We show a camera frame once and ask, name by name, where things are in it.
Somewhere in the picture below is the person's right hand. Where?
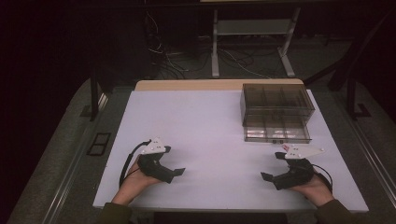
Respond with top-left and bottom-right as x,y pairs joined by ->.
290,175 -> 335,208

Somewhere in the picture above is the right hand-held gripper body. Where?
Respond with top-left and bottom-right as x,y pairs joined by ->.
273,143 -> 327,191

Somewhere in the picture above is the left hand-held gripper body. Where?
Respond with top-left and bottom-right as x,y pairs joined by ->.
136,136 -> 176,185

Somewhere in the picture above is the black frame post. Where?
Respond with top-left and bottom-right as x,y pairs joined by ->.
79,66 -> 103,122

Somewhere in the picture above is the grey metal stand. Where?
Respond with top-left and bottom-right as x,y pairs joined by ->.
210,7 -> 302,78

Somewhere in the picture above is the aluminium rail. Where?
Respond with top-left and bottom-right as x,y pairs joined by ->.
41,92 -> 109,224
337,101 -> 396,200

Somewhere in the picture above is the transparent brown drawer cabinet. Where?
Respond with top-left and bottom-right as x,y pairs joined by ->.
239,82 -> 317,128

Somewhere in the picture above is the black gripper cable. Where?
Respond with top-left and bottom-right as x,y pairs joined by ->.
119,139 -> 152,189
312,163 -> 333,193

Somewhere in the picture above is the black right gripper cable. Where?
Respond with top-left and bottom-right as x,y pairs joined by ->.
312,163 -> 333,193

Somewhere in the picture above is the white floor cable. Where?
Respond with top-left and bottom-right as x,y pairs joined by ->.
218,48 -> 273,79

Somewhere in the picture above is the tangle of black floor cables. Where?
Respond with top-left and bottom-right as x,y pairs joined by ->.
143,11 -> 216,80

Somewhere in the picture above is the black stand with foot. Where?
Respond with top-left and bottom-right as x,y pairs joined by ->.
346,76 -> 372,121

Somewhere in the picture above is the person's left hand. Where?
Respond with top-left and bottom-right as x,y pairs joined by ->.
111,156 -> 163,206

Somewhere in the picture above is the white table board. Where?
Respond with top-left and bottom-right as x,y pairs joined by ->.
92,89 -> 370,213

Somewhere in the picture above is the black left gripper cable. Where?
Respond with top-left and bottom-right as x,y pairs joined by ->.
119,139 -> 152,189

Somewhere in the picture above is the transparent brown drawer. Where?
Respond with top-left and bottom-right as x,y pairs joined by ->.
244,113 -> 313,145

